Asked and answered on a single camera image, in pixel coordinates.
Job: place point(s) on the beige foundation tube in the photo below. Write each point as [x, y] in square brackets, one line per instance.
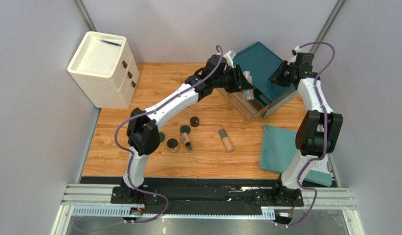
[226, 140]

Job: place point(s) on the white paper label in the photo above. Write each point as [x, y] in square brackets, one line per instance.
[321, 166]

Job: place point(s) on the brown foundation bottle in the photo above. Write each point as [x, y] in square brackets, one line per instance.
[186, 141]

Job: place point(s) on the dark green round disc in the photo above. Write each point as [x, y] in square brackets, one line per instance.
[161, 136]

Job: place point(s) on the black pen on cabinet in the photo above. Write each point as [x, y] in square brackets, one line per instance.
[111, 43]

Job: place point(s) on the transparent smoky drawer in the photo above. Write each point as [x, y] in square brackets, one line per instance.
[249, 109]

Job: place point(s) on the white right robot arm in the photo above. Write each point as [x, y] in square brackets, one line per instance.
[318, 132]

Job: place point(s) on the aluminium mounting rail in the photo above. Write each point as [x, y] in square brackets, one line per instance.
[94, 199]

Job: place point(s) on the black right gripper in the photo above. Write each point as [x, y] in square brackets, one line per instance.
[282, 74]

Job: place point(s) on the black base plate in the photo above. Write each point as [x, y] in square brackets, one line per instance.
[250, 196]

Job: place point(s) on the green round compact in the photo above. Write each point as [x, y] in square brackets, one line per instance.
[185, 129]

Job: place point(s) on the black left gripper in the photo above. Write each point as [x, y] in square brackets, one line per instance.
[240, 83]

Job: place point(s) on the teal flat box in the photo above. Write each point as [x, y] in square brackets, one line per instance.
[278, 151]

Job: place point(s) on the black-lid powder jar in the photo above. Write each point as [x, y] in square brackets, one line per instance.
[172, 145]

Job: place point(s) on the white three-drawer cabinet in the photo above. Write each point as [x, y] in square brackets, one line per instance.
[107, 74]

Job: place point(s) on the teal drawer organizer box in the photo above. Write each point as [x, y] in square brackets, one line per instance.
[262, 63]

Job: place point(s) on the clear plastic bottle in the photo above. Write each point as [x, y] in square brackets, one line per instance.
[248, 93]

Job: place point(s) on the dark brown small jar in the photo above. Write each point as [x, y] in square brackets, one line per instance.
[194, 121]

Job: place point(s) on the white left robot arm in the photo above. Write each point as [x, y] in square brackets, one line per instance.
[144, 125]

